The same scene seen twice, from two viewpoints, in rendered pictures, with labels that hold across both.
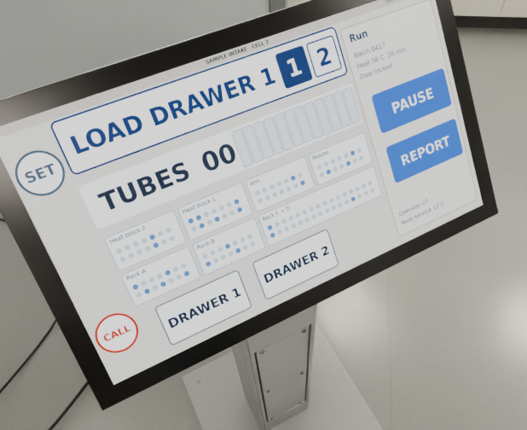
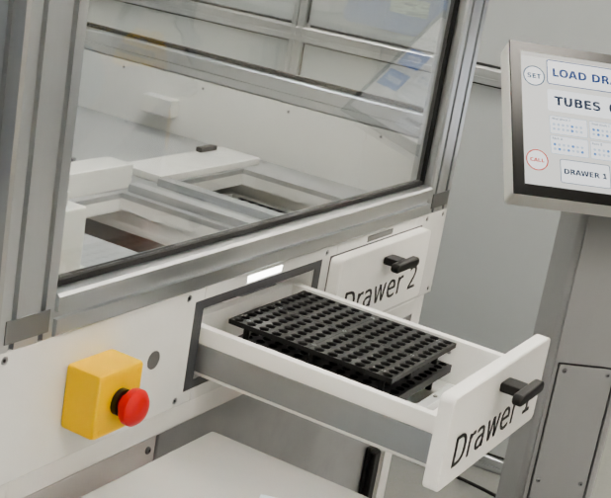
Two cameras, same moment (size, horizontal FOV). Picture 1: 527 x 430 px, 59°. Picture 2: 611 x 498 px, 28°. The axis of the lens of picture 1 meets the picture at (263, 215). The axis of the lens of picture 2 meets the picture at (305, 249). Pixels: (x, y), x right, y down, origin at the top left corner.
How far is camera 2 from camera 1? 1.97 m
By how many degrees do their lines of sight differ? 38
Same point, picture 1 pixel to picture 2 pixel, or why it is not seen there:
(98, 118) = (567, 66)
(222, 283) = (599, 167)
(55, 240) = (527, 104)
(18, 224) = (515, 90)
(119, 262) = (552, 128)
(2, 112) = (529, 46)
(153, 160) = (585, 95)
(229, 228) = not seen: outside the picture
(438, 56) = not seen: outside the picture
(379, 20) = not seen: outside the picture
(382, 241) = not seen: outside the picture
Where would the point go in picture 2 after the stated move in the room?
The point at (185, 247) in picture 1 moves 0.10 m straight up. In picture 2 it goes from (586, 139) to (599, 84)
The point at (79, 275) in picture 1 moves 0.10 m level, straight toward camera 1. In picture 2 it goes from (531, 124) to (563, 137)
